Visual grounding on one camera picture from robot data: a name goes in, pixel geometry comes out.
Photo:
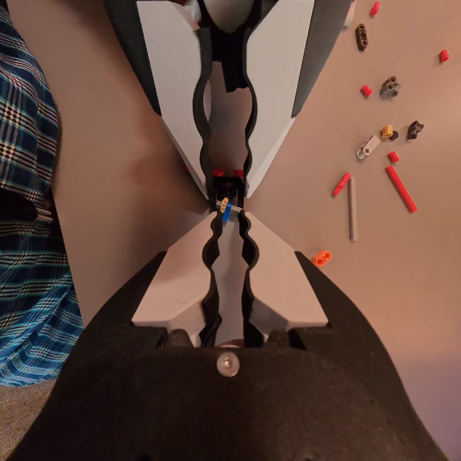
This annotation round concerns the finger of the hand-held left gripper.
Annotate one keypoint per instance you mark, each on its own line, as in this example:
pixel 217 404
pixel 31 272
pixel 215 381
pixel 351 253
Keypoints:
pixel 169 72
pixel 277 72

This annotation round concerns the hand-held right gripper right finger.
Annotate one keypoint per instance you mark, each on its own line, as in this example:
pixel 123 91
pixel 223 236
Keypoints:
pixel 284 288

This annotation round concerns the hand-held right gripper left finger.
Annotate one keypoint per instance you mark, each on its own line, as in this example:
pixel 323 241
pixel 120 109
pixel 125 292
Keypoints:
pixel 173 288

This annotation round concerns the small grey axle with gears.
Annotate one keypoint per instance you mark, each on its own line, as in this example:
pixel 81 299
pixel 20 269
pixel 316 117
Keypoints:
pixel 227 209

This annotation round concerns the black frame with red pins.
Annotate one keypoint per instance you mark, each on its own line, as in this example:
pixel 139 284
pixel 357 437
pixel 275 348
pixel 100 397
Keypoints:
pixel 227 183

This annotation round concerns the orange short beam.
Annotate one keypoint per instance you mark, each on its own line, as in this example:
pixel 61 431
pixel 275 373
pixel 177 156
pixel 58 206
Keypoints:
pixel 321 258

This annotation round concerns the small red bush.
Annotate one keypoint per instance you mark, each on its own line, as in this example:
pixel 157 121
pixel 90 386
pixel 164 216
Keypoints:
pixel 393 157
pixel 366 90
pixel 443 56

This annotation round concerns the black short beam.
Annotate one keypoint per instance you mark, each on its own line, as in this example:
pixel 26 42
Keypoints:
pixel 361 37

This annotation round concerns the long grey axle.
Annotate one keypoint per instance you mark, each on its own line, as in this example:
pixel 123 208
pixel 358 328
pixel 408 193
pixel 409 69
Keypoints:
pixel 352 209

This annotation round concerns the grey double pin connector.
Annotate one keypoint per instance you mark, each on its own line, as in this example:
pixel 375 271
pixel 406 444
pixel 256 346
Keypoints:
pixel 389 87

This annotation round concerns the person's blue plaid shirt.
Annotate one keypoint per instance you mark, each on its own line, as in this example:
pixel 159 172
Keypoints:
pixel 28 306

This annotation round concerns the small black connector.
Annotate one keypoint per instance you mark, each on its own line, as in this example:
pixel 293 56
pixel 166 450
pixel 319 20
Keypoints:
pixel 415 130

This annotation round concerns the long red axle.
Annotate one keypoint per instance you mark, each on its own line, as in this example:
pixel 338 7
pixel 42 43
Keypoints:
pixel 401 188

